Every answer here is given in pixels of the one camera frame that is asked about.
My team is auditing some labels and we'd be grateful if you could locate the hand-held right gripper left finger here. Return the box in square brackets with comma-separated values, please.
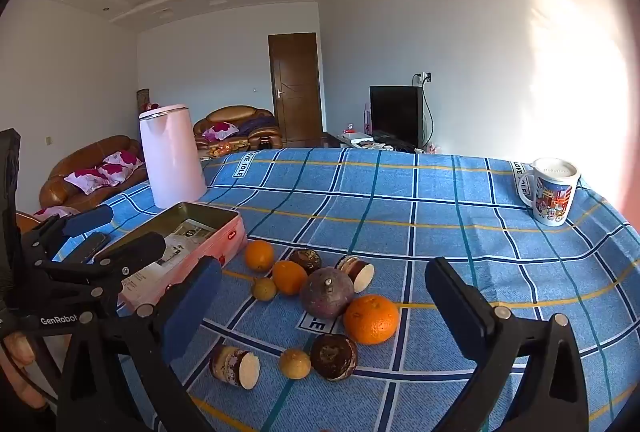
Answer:
[57, 257, 223, 432]

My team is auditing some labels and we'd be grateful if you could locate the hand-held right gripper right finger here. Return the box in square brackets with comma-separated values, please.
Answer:
[425, 257, 591, 432]

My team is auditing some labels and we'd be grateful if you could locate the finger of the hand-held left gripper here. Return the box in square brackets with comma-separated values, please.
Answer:
[35, 232, 167, 295]
[21, 204, 114, 259]

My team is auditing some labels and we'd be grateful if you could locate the pink tin box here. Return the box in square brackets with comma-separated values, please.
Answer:
[95, 201, 247, 313]

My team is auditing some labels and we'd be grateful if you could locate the large orange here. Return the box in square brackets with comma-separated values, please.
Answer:
[343, 294, 400, 346]

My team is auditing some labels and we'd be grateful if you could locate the round purple fruit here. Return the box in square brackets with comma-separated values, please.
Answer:
[299, 266, 356, 319]

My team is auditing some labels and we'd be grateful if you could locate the person's left hand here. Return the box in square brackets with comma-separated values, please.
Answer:
[0, 331, 48, 410]

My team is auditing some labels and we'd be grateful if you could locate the pink floral cloth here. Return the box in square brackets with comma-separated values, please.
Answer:
[32, 206, 81, 220]

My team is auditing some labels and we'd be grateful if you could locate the brown leather sofa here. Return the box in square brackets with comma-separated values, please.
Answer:
[39, 135, 148, 213]

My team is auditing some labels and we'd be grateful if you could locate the floral cushion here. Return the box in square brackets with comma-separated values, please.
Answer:
[102, 151, 145, 175]
[202, 122, 240, 140]
[64, 168, 118, 195]

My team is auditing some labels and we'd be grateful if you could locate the printed paper leaflet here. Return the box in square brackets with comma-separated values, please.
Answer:
[125, 219, 212, 293]

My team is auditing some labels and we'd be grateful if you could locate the cut brown fruit piece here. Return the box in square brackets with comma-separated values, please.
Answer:
[208, 345, 261, 390]
[335, 254, 375, 294]

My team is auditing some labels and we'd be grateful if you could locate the small yellow fruit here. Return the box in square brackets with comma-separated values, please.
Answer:
[278, 348, 312, 380]
[250, 277, 278, 302]

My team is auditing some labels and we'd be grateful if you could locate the blue plaid tablecloth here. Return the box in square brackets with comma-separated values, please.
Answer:
[50, 147, 640, 432]

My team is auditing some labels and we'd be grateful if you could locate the pink electric kettle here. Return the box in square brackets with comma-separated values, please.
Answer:
[138, 104, 207, 209]

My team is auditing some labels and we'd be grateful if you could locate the dark brown fruit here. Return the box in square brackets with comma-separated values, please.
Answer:
[288, 248, 322, 275]
[310, 333, 359, 382]

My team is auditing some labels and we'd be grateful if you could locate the white cartoon print mug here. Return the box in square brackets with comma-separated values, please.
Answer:
[515, 157, 582, 228]

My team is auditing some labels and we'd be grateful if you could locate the brown leather armchair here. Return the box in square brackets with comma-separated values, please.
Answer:
[193, 105, 283, 158]

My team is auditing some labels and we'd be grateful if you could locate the purple blanket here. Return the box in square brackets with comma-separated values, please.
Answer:
[235, 113, 278, 138]

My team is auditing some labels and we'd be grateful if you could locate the black television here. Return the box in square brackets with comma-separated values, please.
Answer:
[369, 85, 425, 148]

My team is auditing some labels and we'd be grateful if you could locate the low television stand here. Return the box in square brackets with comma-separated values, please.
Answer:
[322, 131, 431, 154]

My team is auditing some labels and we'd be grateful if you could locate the brown wooden door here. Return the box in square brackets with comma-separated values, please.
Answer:
[268, 32, 323, 149]

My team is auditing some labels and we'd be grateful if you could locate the black power cable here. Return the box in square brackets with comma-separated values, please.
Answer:
[421, 82, 436, 152]

